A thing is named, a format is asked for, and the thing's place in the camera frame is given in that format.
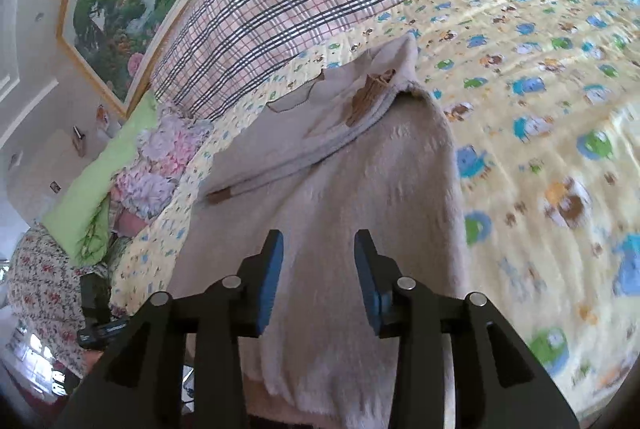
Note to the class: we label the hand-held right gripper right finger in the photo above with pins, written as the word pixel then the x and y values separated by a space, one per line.
pixel 367 279

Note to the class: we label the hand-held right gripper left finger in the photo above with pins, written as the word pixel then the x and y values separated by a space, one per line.
pixel 270 279

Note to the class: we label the beige fleece hooded garment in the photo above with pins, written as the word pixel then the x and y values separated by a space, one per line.
pixel 350 189

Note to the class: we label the red floral fabric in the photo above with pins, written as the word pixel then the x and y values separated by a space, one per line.
pixel 45 289

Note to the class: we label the light green pillow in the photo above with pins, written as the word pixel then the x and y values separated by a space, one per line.
pixel 95 189

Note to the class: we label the pink floral pillow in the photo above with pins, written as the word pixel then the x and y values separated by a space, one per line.
pixel 155 164

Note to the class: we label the yellow cartoon print blanket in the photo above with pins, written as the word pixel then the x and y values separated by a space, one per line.
pixel 525 109

